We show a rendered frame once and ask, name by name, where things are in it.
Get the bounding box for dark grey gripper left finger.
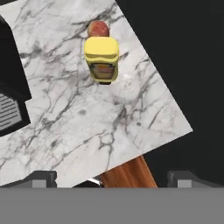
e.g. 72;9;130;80
4;171;58;189

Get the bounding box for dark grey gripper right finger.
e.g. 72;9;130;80
166;171;222;189

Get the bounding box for brown wooden cabinet door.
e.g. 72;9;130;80
100;155;158;189

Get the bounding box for black microwave oven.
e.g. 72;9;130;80
0;16;32;137

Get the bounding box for yellow condiment bottle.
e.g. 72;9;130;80
83;36;120;86

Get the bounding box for red apple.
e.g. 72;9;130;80
87;20;111;39

